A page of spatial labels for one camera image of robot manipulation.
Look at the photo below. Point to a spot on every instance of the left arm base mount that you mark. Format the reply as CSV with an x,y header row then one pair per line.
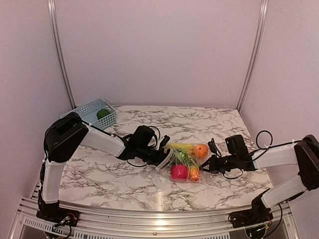
x,y
59,216

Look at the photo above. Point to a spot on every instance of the fake orange fruit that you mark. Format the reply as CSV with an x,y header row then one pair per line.
x,y
200,151

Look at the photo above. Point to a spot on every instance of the fake green lettuce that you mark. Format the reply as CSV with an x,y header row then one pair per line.
x,y
183,158

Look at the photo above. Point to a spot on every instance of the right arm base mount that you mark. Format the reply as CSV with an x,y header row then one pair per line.
x,y
248,217

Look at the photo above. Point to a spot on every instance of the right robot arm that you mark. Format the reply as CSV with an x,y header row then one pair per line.
x,y
293,167

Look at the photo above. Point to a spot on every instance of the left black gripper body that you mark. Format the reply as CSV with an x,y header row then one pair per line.
x,y
153,158

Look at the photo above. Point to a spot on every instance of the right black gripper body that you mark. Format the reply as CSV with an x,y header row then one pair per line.
x,y
221,167

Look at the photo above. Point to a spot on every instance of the blue plastic basket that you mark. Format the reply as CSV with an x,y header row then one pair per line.
x,y
87,113

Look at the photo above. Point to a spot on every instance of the fake orange carrot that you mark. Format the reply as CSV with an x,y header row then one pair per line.
x,y
194,173

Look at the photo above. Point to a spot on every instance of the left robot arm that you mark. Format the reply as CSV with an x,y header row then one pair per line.
x,y
64,136

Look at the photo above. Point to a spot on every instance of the clear zip top bag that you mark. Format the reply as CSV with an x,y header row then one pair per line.
x,y
165,167

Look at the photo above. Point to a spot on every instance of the fake yellow banana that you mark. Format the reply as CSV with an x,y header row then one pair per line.
x,y
181,146

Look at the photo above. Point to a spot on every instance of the fake red food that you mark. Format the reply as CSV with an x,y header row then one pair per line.
x,y
179,172

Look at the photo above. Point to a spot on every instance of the aluminium corner post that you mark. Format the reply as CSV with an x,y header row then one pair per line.
x,y
261,23
59,52

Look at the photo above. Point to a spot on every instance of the aluminium front frame rail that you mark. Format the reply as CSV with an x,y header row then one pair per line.
x,y
102,223

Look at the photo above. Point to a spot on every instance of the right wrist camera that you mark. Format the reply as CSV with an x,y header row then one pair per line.
x,y
213,148

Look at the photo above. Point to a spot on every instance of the left aluminium corner post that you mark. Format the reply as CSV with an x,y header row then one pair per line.
x,y
59,52

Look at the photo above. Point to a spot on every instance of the right aluminium corner post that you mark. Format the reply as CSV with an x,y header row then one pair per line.
x,y
261,23

